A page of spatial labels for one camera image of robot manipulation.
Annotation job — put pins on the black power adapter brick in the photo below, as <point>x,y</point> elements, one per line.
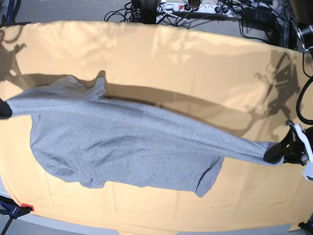
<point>252,15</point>

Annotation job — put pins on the blue black bar clamp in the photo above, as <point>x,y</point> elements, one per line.
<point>10,208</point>

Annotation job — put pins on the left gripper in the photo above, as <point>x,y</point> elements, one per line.
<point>295,148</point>

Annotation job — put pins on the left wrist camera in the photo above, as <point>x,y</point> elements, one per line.
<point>308,172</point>

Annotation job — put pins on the black centre post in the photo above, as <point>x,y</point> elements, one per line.
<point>148,9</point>

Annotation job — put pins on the yellow table cloth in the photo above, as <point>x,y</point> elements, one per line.
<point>246,88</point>

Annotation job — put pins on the white power strip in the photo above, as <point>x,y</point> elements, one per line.
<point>204,10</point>

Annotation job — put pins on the blue clamp top left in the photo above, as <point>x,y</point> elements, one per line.
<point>10,18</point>

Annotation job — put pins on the grey t-shirt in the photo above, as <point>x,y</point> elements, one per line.
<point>78,135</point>

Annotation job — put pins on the black clamp right corner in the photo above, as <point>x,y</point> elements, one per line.
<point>308,226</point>

